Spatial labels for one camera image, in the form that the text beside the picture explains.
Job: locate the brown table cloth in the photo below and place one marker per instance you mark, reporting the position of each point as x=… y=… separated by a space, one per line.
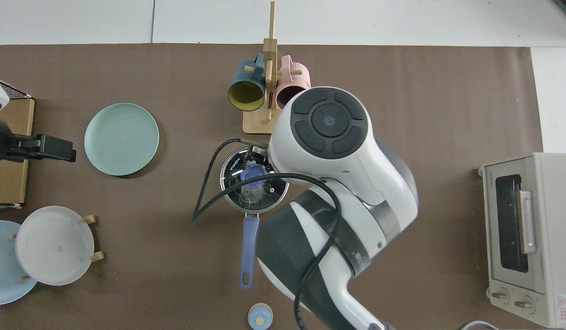
x=448 y=137

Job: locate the wooden plate rack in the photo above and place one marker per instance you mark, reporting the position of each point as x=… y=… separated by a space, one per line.
x=97 y=256

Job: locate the pale green plate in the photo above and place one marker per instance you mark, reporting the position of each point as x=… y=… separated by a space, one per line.
x=122 y=140

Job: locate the pale toaster oven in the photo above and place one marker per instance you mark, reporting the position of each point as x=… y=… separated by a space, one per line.
x=556 y=256

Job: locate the pink ribbed cup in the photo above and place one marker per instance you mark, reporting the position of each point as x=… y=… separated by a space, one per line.
x=287 y=82

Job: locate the dark teal cup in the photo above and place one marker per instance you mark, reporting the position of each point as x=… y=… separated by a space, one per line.
x=246 y=94

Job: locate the glass lid with blue knob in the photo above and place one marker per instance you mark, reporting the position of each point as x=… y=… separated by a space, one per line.
x=232 y=183

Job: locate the white plate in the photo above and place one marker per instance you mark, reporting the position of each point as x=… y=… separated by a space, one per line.
x=53 y=245

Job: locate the wooden cup stand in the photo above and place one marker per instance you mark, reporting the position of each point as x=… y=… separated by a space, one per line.
x=258 y=123

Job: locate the light blue plate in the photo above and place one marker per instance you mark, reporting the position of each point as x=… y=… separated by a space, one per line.
x=1 y=275

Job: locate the small blue round thing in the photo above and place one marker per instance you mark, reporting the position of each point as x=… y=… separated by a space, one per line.
x=260 y=317

